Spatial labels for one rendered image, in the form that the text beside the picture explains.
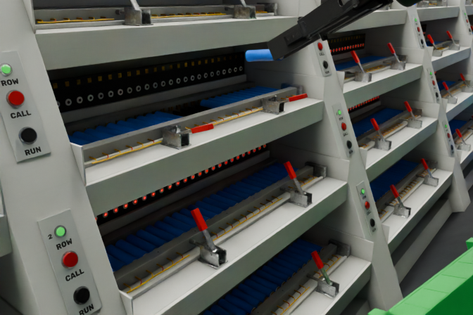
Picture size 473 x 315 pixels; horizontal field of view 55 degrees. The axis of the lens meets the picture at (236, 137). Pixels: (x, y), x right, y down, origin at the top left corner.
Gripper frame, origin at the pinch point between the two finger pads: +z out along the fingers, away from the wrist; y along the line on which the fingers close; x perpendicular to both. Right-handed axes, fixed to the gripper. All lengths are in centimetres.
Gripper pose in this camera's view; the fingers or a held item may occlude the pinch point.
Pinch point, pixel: (293, 40)
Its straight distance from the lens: 69.8
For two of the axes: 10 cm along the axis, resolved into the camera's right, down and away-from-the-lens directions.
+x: 3.9, 9.2, -0.3
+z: -6.9, 3.1, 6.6
